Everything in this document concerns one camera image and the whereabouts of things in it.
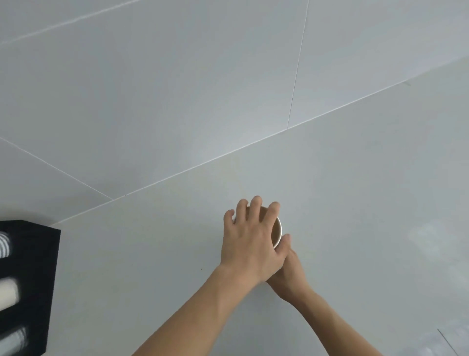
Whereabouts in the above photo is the black cup dispenser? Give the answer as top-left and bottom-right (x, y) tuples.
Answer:
(0, 220), (62, 356)

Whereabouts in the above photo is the white cup stack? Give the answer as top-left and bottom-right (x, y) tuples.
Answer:
(0, 277), (20, 312)

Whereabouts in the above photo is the grey cup stack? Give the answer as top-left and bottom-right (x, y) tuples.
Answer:
(0, 326), (30, 356)

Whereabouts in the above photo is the white paper cup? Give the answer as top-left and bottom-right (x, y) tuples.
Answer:
(245, 205), (283, 250)

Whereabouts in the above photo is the person's right hand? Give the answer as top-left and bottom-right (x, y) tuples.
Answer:
(266, 249), (316, 305)

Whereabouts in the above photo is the person's right forearm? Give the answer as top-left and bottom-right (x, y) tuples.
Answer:
(292, 290), (384, 356)

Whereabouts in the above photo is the person's left hand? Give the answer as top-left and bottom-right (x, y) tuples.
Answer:
(220, 196), (292, 285)

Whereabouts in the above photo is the person's left forearm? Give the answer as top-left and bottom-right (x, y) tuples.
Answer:
(132, 264), (265, 356)

